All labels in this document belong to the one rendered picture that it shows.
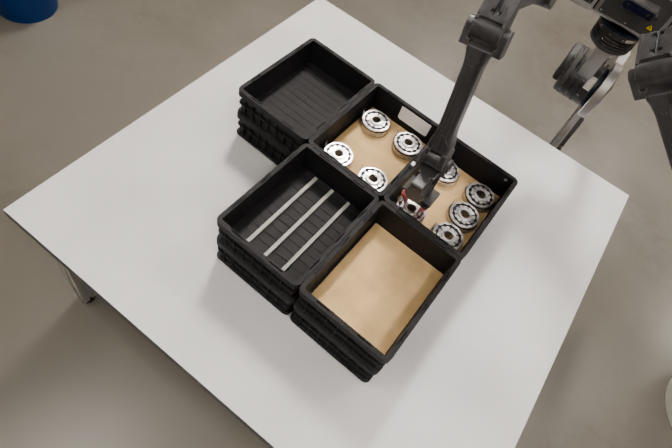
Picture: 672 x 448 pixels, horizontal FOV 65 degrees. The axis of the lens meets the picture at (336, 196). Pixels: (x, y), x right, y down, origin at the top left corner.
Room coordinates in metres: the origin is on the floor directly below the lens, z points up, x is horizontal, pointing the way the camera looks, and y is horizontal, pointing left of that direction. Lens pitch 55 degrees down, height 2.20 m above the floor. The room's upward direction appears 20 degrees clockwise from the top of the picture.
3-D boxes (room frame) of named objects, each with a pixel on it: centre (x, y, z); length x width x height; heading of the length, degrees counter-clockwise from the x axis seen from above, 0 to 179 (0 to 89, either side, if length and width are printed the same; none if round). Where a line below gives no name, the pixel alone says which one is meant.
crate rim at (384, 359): (0.71, -0.20, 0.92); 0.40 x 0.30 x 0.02; 159
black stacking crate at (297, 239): (0.82, 0.08, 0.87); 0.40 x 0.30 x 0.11; 159
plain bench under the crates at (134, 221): (1.08, -0.10, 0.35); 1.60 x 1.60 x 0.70; 70
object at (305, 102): (1.30, 0.21, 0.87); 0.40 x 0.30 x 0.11; 159
